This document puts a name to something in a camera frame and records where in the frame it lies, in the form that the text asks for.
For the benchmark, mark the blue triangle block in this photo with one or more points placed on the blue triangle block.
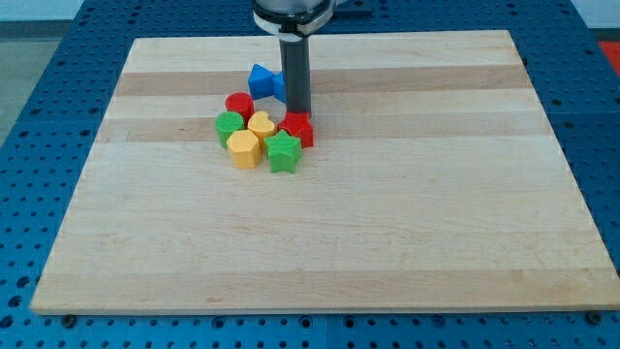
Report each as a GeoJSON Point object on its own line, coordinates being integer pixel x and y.
{"type": "Point", "coordinates": [260, 82]}

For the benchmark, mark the red cylinder block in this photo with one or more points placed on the red cylinder block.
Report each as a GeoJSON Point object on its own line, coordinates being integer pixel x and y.
{"type": "Point", "coordinates": [242, 103]}

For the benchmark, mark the yellow heart block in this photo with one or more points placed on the yellow heart block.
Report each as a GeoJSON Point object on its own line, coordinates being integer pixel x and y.
{"type": "Point", "coordinates": [262, 126]}

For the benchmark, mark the red star block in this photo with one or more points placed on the red star block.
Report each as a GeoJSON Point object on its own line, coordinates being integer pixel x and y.
{"type": "Point", "coordinates": [298, 124]}

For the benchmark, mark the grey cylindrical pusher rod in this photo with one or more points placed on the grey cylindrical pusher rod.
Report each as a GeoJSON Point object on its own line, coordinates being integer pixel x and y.
{"type": "Point", "coordinates": [294, 53]}

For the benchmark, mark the wooden board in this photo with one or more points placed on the wooden board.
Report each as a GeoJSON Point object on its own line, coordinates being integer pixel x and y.
{"type": "Point", "coordinates": [435, 183]}

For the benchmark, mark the blue block behind rod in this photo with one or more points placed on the blue block behind rod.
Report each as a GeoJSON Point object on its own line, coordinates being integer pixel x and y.
{"type": "Point", "coordinates": [279, 87]}

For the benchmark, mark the green cylinder block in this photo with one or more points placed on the green cylinder block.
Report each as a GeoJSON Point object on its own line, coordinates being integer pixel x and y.
{"type": "Point", "coordinates": [226, 123]}

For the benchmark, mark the yellow pentagon block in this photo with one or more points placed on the yellow pentagon block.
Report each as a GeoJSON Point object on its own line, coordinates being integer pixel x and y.
{"type": "Point", "coordinates": [244, 149]}

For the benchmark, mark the green star block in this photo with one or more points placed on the green star block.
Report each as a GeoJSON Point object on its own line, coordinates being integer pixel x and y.
{"type": "Point", "coordinates": [283, 152]}

